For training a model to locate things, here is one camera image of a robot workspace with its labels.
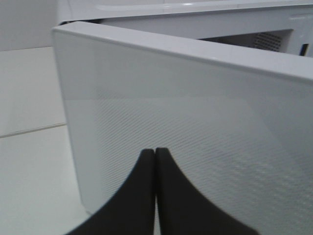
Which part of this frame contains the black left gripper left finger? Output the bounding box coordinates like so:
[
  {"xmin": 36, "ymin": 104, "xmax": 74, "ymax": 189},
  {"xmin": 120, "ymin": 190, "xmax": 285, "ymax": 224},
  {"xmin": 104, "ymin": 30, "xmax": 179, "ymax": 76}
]
[{"xmin": 68, "ymin": 149, "xmax": 156, "ymax": 235}]

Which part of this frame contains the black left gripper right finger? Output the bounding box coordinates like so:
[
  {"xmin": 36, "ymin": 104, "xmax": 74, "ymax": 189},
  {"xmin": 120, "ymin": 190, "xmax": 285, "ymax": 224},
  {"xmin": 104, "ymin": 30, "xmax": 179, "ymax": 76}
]
[{"xmin": 155, "ymin": 147, "xmax": 242, "ymax": 235}]

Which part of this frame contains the white microwave oven body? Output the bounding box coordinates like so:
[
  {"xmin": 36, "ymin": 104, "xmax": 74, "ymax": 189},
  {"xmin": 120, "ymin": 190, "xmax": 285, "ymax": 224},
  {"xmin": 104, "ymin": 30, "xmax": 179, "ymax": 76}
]
[{"xmin": 56, "ymin": 0, "xmax": 313, "ymax": 57}]

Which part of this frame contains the white microwave door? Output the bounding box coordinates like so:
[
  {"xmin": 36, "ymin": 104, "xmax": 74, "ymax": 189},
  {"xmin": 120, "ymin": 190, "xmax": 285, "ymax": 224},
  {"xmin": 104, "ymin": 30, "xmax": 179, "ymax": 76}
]
[{"xmin": 52, "ymin": 22, "xmax": 313, "ymax": 235}]

